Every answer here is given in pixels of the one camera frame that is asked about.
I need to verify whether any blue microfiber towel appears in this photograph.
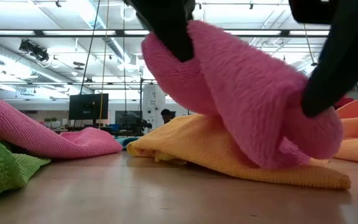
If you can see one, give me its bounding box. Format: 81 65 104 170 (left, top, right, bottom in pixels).
114 136 140 149

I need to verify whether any thick black hanging cable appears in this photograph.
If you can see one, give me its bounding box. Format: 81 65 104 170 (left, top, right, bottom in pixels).
78 0 101 95

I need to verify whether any thin black hanging cable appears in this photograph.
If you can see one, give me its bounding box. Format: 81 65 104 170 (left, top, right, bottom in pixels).
122 0 127 113

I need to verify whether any rig light bar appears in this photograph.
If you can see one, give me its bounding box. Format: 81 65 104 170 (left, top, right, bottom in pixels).
0 29 331 39

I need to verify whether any dark screen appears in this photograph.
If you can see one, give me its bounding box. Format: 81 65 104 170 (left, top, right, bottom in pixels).
115 110 143 126

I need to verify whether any person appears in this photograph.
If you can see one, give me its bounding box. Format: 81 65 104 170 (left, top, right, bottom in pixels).
160 108 176 124

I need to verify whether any hanging pendant cable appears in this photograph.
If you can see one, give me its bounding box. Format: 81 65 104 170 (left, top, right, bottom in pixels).
302 23 319 67

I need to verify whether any pink microfiber towel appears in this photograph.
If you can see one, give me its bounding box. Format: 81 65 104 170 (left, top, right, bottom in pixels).
140 20 344 171
0 86 123 160

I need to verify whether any black monitor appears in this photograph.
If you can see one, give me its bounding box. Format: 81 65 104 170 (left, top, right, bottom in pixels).
68 93 109 121

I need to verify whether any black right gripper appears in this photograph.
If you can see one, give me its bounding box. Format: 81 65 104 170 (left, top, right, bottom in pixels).
289 0 358 118

